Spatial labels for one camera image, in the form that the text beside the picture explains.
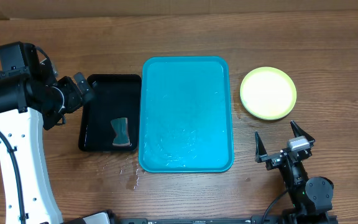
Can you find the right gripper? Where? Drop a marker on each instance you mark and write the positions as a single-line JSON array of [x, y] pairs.
[[275, 159]]

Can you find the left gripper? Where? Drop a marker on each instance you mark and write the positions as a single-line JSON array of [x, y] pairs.
[[75, 96]]

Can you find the yellow-green plate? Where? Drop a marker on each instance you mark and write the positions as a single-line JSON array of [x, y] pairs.
[[268, 93]]

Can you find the dark wet sponge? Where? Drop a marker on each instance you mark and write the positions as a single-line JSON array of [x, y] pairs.
[[120, 127]]

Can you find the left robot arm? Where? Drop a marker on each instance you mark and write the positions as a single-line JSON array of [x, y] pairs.
[[30, 105]]

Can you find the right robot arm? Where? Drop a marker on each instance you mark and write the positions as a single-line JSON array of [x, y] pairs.
[[311, 197]]

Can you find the black plastic tray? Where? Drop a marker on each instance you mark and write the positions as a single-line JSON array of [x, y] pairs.
[[116, 96]]

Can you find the teal plastic tray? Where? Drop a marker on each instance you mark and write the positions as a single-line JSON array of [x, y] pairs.
[[185, 115]]

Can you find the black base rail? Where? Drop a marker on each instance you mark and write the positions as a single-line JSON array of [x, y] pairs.
[[107, 216]]

